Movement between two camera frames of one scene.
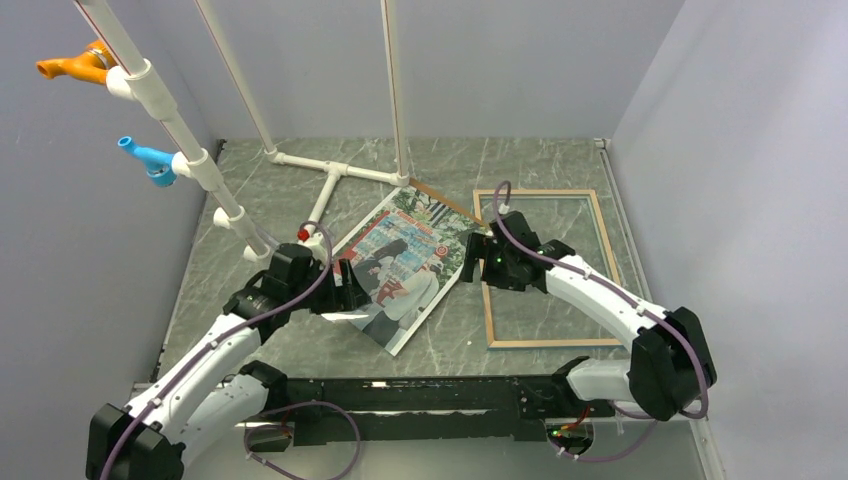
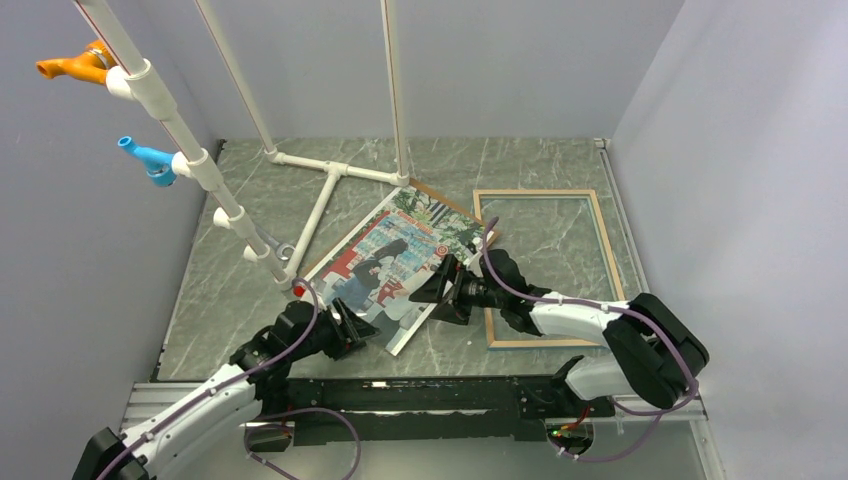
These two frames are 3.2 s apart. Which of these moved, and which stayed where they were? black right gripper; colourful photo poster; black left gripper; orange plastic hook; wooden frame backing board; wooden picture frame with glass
Moved: black left gripper; black right gripper
Stayed: colourful photo poster; wooden frame backing board; wooden picture frame with glass; orange plastic hook
